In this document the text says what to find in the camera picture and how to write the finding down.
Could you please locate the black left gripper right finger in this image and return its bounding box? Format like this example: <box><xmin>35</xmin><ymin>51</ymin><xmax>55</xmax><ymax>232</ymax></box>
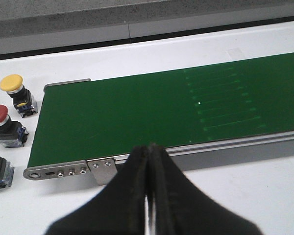
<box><xmin>148</xmin><ymin>144</ymin><xmax>262</xmax><ymax>235</ymax></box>

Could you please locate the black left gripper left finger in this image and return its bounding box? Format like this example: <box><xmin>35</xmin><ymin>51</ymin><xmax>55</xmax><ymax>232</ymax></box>
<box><xmin>46</xmin><ymin>146</ymin><xmax>147</xmax><ymax>235</ymax></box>

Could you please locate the green conveyor belt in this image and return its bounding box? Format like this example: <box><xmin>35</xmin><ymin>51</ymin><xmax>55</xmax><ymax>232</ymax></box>
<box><xmin>28</xmin><ymin>53</ymin><xmax>294</xmax><ymax>167</ymax></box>

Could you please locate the grey stone counter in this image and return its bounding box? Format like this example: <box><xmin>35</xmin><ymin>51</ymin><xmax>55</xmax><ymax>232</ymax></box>
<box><xmin>0</xmin><ymin>0</ymin><xmax>294</xmax><ymax>38</ymax></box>

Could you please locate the aluminium conveyor frame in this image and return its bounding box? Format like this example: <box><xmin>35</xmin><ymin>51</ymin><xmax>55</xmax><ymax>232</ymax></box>
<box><xmin>24</xmin><ymin>77</ymin><xmax>294</xmax><ymax>185</ymax></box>

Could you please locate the yellow push button switch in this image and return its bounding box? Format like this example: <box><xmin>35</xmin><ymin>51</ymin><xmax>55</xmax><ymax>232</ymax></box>
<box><xmin>0</xmin><ymin>157</ymin><xmax>14</xmax><ymax>189</ymax></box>
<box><xmin>0</xmin><ymin>74</ymin><xmax>38</xmax><ymax>118</ymax></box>

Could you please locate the red push button switch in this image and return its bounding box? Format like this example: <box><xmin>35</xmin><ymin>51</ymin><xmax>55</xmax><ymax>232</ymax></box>
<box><xmin>0</xmin><ymin>105</ymin><xmax>28</xmax><ymax>148</ymax></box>

